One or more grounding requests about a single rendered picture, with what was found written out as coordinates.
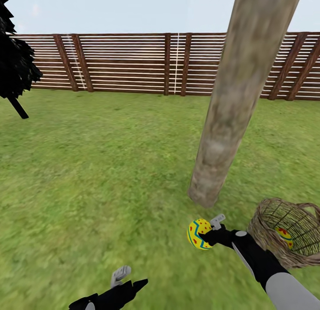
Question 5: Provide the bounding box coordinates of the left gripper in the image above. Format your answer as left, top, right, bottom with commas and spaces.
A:
106, 279, 148, 310

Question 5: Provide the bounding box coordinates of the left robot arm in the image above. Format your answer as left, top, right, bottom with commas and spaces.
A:
69, 266, 148, 310

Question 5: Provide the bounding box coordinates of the easter egg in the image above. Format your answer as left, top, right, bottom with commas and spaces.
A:
274, 227, 294, 251
187, 219, 212, 250

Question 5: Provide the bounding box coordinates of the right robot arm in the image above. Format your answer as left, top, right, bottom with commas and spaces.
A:
199, 213, 320, 310

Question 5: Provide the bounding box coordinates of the wicker basket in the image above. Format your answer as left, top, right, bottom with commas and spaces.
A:
247, 197, 320, 270

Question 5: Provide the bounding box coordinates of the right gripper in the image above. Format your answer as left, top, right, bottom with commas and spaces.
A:
199, 224, 227, 246

